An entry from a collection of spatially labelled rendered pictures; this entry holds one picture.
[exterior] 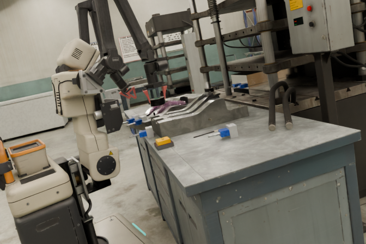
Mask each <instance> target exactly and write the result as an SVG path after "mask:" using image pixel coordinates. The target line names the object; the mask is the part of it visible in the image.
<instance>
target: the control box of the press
mask: <svg viewBox="0 0 366 244"><path fill-rule="evenodd" d="M284 1H285V5H286V13H287V17H288V25H289V33H290V46H291V48H292V53H293V54H303V55H306V56H308V54H312V55H313V56H314V61H315V69H316V77H317V82H318V90H319V98H320V107H321V115H322V122H324V123H329V124H334V125H338V117H337V108H336V100H335V94H334V85H333V77H332V68H331V59H330V55H331V53H332V51H339V50H340V49H342V48H347V47H351V46H354V45H355V44H354V38H353V28H352V18H351V8H350V0H284Z"/></svg>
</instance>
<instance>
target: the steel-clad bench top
mask: <svg viewBox="0 0 366 244"><path fill-rule="evenodd" d="M150 107H151V106H150V105H146V106H142V107H138V108H134V109H129V110H126V111H124V112H125V114H126V115H127V116H128V117H129V118H132V117H131V116H132V115H136V114H137V115H139V116H141V115H143V114H144V113H145V112H146V111H147V110H148V109H149V108H150ZM247 108H248V114H249V116H247V117H244V118H240V119H236V120H232V121H229V122H226V123H222V124H218V125H215V126H210V127H207V128H204V129H200V130H197V131H193V132H189V133H185V134H183V135H179V136H175V137H171V138H170V140H171V141H173V142H174V146H173V147H170V148H166V149H162V150H159V151H158V150H157V149H156V148H155V146H154V143H155V142H156V139H159V138H160V137H159V136H158V135H157V134H156V133H155V132H154V131H153V133H154V137H151V138H148V137H147V136H145V137H144V138H145V139H146V140H147V141H148V143H149V144H150V145H151V146H152V148H153V149H154V150H155V151H156V152H157V154H158V155H159V157H160V158H161V159H162V160H163V162H164V163H165V164H166V165H167V167H168V168H169V169H170V170H171V171H172V173H173V174H174V175H175V177H176V178H177V179H178V180H179V181H180V183H181V184H182V185H183V187H184V188H186V187H189V186H193V185H196V184H199V183H201V182H204V181H208V180H211V179H214V178H217V177H220V176H223V175H227V174H230V173H233V172H236V171H238V170H242V169H245V168H248V167H251V166H255V165H258V164H261V163H264V162H267V161H270V160H274V159H276V158H279V157H282V156H285V155H288V154H292V153H295V152H298V151H301V150H304V149H308V148H311V147H314V146H316V145H319V144H323V143H326V142H329V141H332V140H335V139H338V138H342V137H345V136H348V135H351V134H353V133H357V132H360V130H356V129H352V128H348V127H343V126H339V125H334V124H329V123H324V122H321V121H316V120H311V119H306V118H301V117H297V116H293V115H291V119H292V124H293V128H292V129H287V128H286V126H285V119H284V113H279V112H276V129H275V130H274V131H270V130H269V110H266V109H261V108H256V107H251V106H247ZM231 123H234V124H235V125H236V126H237V132H238V137H235V138H230V137H228V136H226V137H221V136H220V135H218V136H214V137H209V138H208V135H211V134H214V133H218V131H216V132H212V133H208V132H211V131H215V130H219V129H224V128H226V125H227V124H231ZM205 133H208V134H206V135H202V134H205ZM199 135H202V136H199ZM195 136H199V137H196V138H193V137H195Z"/></svg>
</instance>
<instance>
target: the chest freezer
mask: <svg viewBox="0 0 366 244"><path fill-rule="evenodd" d="M67 122H68V118H66V117H62V116H59V115H58V114H56V101H55V98H54V96H53V91H49V92H45V93H41V94H36V95H31V96H26V97H21V98H18V99H13V100H8V101H3V102H0V137H1V138H2V140H3V142H6V139H10V138H14V137H19V136H23V135H27V134H31V133H35V132H39V131H44V130H48V129H53V128H56V127H60V126H61V127H62V128H64V126H65V124H67Z"/></svg>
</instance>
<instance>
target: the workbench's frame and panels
mask: <svg viewBox="0 0 366 244"><path fill-rule="evenodd" d="M360 140H361V132H357V133H353V134H351V135H348V136H345V137H342V138H338V139H335V140H332V141H329V142H326V143H323V144H319V145H316V146H314V147H311V148H308V149H304V150H301V151H298V152H295V153H292V154H288V155H285V156H282V157H279V158H276V159H274V160H270V161H267V162H264V163H261V164H258V165H255V166H251V167H248V168H245V169H242V170H238V171H236V172H233V173H230V174H227V175H223V176H220V177H217V178H214V179H211V180H208V181H204V182H201V183H199V184H196V185H193V186H189V187H186V188H184V187H183V185H182V184H181V183H180V181H179V180H178V179H177V178H176V177H175V175H174V174H173V173H172V171H171V170H170V169H169V168H168V167H167V165H166V164H165V163H164V162H163V160H162V159H161V158H160V157H159V155H158V154H157V152H156V151H155V150H154V149H153V148H152V146H151V145H150V144H149V143H148V141H147V140H146V139H145V138H144V137H141V138H140V136H136V141H137V145H138V150H139V154H140V157H141V162H142V166H143V170H144V175H145V179H146V182H147V187H148V189H149V191H151V192H152V194H153V196H154V198H155V200H156V202H157V204H158V206H159V208H160V212H161V216H162V219H163V221H166V222H167V224H168V226H169V228H170V230H171V232H172V235H173V237H174V239H175V241H176V243H177V244H365V243H364V234H363V224H362V215H361V206H360V201H359V191H358V182H357V173H356V164H355V162H356V159H355V150H354V144H353V143H354V142H356V141H360Z"/></svg>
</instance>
